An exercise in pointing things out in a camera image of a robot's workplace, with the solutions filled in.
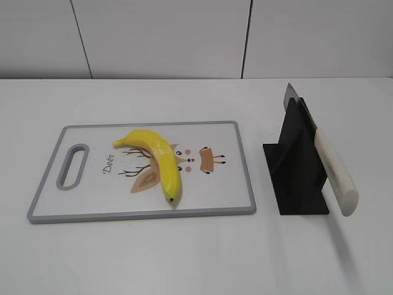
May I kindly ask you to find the cleaver with white handle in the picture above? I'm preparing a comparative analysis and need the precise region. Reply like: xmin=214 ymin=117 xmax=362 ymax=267
xmin=283 ymin=84 xmax=359 ymax=217

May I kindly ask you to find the yellow plastic banana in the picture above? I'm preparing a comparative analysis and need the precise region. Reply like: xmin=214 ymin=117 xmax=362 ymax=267
xmin=112 ymin=130 xmax=182 ymax=202

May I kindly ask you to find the black knife stand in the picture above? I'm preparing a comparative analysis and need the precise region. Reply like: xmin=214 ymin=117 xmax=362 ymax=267
xmin=263 ymin=98 xmax=329 ymax=215

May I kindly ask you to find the white grey-rimmed cutting board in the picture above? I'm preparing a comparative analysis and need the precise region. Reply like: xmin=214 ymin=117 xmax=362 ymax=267
xmin=27 ymin=120 xmax=256 ymax=224

